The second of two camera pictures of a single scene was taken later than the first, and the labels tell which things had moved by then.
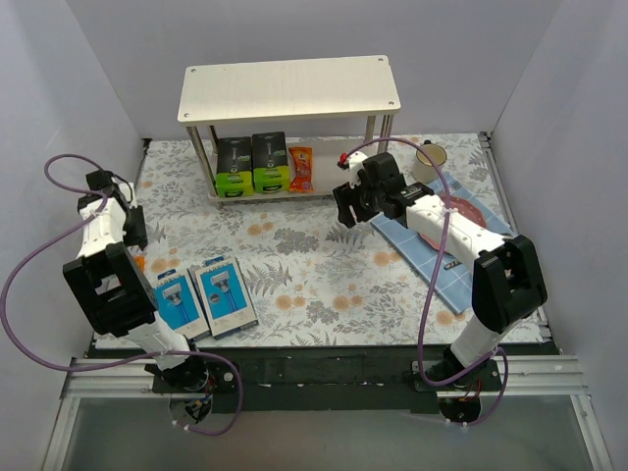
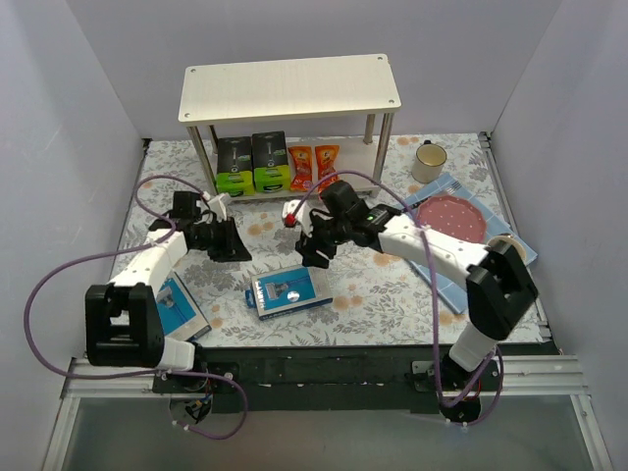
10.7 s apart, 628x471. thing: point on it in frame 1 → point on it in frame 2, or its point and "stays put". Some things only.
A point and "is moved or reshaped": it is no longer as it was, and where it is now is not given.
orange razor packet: x=302 y=180 stays put
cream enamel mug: x=422 y=170 stays put
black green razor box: x=235 y=168 stays put
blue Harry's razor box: x=226 y=301 → x=290 y=290
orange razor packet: x=140 y=262 is moved or reshaped
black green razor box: x=270 y=162 stays put
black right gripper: x=353 y=197 → x=321 y=235
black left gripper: x=135 y=226 → x=224 y=239
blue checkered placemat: x=454 y=283 stays put
